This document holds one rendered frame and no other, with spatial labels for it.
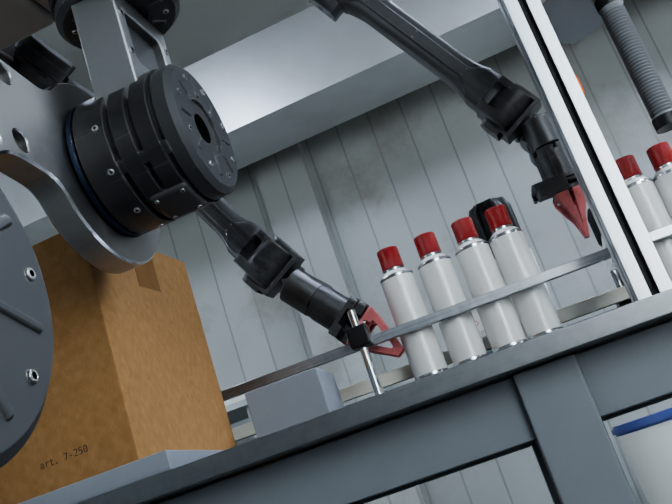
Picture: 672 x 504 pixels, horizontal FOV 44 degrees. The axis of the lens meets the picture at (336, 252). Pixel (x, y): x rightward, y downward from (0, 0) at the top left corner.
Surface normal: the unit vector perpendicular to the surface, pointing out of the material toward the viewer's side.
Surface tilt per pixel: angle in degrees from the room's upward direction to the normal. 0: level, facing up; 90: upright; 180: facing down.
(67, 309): 90
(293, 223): 90
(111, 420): 90
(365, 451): 90
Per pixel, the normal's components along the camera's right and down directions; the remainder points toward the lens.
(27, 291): 0.91, -0.37
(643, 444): -0.82, 0.18
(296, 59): -0.29, -0.20
